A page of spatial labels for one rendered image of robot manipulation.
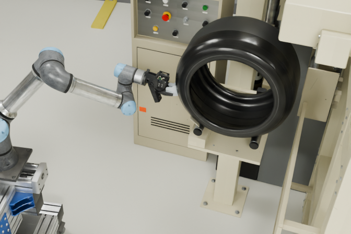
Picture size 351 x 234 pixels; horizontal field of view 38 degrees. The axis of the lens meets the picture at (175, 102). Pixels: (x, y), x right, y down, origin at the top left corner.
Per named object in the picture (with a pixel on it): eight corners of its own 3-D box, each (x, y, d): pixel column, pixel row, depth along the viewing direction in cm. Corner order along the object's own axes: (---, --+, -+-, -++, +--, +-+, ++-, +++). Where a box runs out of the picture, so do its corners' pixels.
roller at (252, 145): (267, 98, 266) (272, 104, 267) (260, 102, 268) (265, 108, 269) (254, 141, 239) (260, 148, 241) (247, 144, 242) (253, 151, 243)
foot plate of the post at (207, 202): (210, 177, 346) (210, 175, 345) (248, 187, 341) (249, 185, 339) (199, 207, 326) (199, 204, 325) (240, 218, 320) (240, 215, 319)
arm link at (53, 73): (46, 71, 221) (142, 104, 244) (45, 57, 229) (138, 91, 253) (35, 91, 226) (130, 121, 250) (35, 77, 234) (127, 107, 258)
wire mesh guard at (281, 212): (283, 183, 305) (305, 90, 261) (286, 183, 304) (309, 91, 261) (254, 318, 237) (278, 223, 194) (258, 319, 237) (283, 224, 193)
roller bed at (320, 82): (301, 93, 275) (312, 47, 256) (329, 100, 272) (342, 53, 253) (296, 115, 260) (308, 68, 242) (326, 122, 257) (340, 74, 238)
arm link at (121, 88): (117, 106, 256) (119, 88, 249) (114, 92, 264) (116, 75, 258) (132, 106, 258) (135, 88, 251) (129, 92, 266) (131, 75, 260)
